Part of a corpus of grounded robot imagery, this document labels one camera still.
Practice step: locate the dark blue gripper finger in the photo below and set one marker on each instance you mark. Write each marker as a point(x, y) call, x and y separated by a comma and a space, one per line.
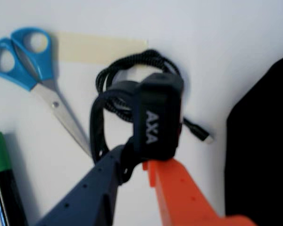
point(92, 195)

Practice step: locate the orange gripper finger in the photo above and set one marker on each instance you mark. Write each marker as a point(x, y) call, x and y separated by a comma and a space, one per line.
point(179, 200)

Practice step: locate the black bike light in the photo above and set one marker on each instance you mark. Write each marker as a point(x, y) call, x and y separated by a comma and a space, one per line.
point(158, 106)

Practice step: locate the black fabric bag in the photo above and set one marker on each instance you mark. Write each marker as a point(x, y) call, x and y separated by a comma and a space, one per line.
point(264, 146)

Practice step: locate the black marker with green cap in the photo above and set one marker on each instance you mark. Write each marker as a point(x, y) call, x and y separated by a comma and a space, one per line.
point(4, 188)

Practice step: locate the beige masking tape strip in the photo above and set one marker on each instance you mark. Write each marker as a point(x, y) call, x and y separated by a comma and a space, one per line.
point(96, 48)

